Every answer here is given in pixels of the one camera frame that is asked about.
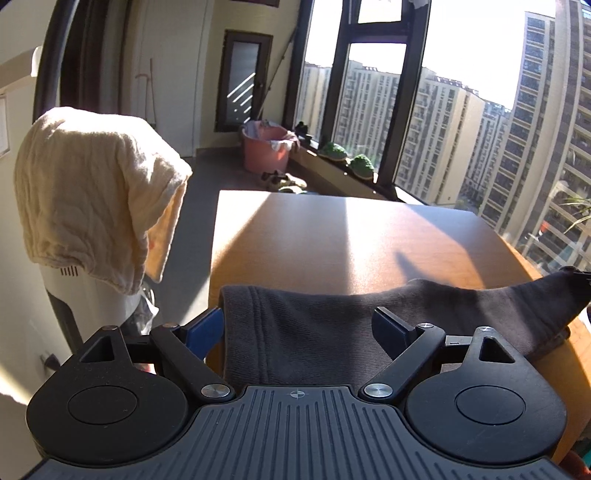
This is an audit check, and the dark grey garment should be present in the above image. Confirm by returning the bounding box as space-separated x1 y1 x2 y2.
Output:
218 267 591 388

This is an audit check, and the dark framed glass door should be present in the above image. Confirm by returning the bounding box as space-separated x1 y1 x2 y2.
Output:
215 30 273 133

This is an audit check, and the wooden broom stick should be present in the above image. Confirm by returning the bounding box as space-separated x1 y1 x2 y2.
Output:
136 58 156 128

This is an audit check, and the long mop pole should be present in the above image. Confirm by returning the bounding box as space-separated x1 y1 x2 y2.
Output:
256 25 296 121

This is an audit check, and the green slipper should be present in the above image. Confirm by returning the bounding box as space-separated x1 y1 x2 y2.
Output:
320 142 350 164
347 154 375 180

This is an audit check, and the pink bucket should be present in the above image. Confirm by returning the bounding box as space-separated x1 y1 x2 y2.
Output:
242 121 301 174

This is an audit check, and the green potted plant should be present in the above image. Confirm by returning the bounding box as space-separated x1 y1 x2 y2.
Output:
556 191 591 232

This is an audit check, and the cream towel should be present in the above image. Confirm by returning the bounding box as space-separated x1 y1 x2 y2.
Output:
14 107 193 296

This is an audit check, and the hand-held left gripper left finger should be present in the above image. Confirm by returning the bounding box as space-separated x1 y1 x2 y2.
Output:
78 307 236 402

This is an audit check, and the black window frame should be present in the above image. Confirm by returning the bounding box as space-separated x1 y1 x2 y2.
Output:
281 0 433 202

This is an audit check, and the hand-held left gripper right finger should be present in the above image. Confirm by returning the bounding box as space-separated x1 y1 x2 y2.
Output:
362 306 518 402

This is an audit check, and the white appliance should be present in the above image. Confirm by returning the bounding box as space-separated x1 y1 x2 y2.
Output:
37 263 145 348

